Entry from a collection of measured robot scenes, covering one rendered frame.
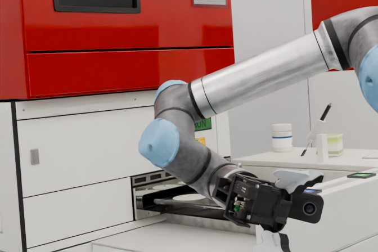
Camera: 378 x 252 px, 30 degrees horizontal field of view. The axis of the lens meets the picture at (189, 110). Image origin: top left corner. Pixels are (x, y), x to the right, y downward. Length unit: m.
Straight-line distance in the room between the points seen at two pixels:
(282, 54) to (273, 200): 0.29
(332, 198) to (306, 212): 0.57
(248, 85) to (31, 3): 0.73
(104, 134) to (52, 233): 0.31
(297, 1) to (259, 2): 0.47
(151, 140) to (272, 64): 0.26
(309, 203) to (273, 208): 0.08
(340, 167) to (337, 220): 0.42
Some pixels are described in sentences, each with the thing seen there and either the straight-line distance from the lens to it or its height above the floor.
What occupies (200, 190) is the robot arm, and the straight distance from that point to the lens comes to 1.25.
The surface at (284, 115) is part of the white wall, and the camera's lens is 5.15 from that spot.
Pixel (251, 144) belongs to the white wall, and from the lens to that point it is 4.84.
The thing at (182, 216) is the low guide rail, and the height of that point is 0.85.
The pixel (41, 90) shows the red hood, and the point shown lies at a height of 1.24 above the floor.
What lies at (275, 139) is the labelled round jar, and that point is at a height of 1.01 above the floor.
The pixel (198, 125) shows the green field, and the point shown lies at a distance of 2.25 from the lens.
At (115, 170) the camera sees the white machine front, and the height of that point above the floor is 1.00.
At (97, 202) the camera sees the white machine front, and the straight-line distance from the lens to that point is 1.99.
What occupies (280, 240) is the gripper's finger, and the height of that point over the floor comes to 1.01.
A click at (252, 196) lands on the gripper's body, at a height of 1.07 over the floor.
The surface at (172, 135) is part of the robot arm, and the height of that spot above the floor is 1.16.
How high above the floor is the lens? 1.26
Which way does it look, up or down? 3 degrees down
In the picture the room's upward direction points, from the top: 4 degrees counter-clockwise
